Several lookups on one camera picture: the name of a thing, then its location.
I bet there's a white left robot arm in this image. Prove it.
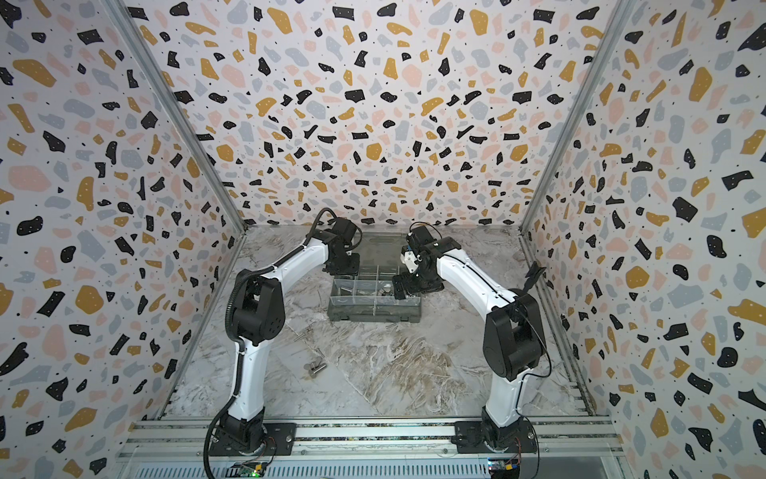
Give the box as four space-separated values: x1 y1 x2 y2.
211 208 363 453

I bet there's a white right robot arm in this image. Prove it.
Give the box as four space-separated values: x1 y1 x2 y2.
392 225 550 452

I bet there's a clear plastic organizer box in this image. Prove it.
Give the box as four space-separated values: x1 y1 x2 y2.
327 232 422 323

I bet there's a black corrugated cable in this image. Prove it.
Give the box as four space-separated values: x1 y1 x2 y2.
201 206 339 479

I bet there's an aluminium corner post right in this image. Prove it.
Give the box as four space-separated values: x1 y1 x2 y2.
520 0 636 236

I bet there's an aluminium corner post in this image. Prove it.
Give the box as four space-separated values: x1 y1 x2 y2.
520 0 636 236
103 1 247 236

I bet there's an aluminium corner post left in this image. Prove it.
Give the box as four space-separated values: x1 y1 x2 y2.
103 1 247 236

